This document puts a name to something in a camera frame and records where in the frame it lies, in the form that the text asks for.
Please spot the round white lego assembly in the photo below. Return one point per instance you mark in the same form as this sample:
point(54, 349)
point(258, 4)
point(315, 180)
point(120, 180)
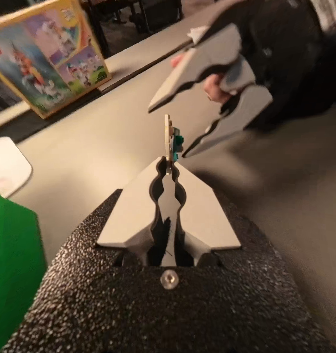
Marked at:
point(168, 132)

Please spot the wooden book stand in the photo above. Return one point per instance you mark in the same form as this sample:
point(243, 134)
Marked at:
point(8, 165)

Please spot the colourful lego box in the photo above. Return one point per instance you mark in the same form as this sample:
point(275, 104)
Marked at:
point(46, 55)

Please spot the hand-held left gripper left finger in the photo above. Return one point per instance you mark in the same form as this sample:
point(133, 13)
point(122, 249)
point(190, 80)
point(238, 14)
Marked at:
point(129, 217)

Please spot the person's right hand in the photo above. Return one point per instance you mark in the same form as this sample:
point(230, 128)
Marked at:
point(216, 89)

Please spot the dark furniture frame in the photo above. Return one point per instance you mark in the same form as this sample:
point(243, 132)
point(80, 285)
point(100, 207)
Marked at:
point(135, 16)

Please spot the green plastic bin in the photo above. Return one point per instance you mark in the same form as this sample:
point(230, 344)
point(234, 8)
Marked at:
point(13, 262)

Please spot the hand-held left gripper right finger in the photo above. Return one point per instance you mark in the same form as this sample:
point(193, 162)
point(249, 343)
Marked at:
point(209, 220)

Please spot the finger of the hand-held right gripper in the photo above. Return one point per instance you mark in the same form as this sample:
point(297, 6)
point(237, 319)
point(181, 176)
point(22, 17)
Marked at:
point(209, 55)
point(245, 110)

